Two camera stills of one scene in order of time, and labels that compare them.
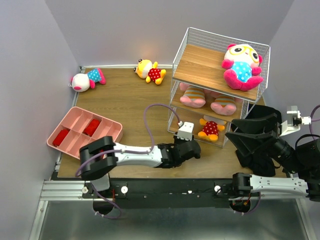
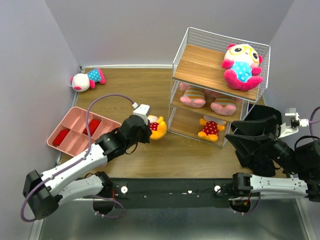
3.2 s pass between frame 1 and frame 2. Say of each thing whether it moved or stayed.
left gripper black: moved
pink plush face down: stayed
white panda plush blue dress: stayed
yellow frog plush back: moved
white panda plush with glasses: stayed
